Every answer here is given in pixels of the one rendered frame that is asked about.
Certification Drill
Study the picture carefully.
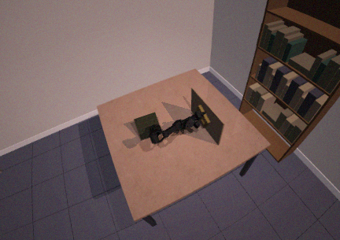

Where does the olive-brown picture frame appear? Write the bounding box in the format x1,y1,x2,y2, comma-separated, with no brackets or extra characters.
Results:
196,105,210,127

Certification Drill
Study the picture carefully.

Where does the brown flat board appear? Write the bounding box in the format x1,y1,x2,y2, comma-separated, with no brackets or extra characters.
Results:
191,87,224,145

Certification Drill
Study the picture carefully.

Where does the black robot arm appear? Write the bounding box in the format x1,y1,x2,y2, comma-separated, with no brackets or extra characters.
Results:
149,118,201,145

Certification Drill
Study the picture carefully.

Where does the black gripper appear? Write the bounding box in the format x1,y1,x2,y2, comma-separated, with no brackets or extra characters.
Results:
188,111,206,121

